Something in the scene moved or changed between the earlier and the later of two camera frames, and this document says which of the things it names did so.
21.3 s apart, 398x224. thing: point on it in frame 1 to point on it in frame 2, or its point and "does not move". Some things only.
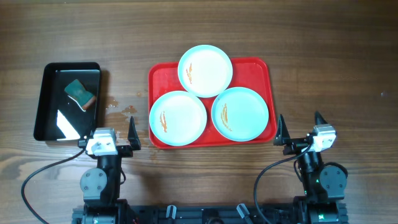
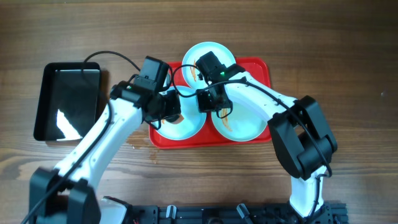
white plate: x=240 y=114 does not move
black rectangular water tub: x=59 y=117 does not move
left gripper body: x=123 y=149 to x=173 y=109
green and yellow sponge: x=76 y=89 to x=174 y=119
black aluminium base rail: x=206 y=214 does not move
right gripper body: x=298 y=146 to x=206 y=102
